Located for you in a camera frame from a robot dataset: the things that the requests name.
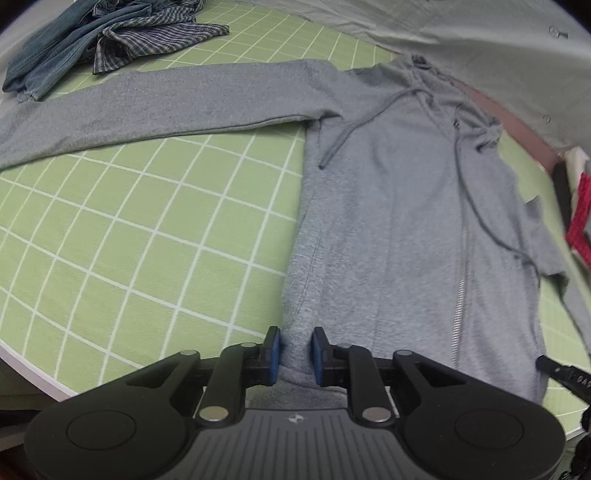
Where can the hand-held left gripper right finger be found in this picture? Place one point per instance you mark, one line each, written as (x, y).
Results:
(318, 357)

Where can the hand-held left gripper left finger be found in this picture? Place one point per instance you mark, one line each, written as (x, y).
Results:
(273, 357)

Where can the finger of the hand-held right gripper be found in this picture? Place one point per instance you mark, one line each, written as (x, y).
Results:
(551, 365)

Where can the grey zip hoodie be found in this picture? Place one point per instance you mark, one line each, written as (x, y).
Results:
(392, 230)

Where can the person's right hand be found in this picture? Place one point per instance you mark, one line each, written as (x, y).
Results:
(582, 457)

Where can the red checked folded garment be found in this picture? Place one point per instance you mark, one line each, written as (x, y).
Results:
(582, 221)

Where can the green grid mat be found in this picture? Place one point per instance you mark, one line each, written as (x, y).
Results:
(138, 230)

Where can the white folded garment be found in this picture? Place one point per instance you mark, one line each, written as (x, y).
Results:
(579, 164)

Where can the grey carrot printed sheet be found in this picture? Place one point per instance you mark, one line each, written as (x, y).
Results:
(485, 46)

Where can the blue plaid shirt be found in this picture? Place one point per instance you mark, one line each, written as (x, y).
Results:
(152, 39)

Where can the blue denim jeans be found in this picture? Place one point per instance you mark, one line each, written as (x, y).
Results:
(51, 50)

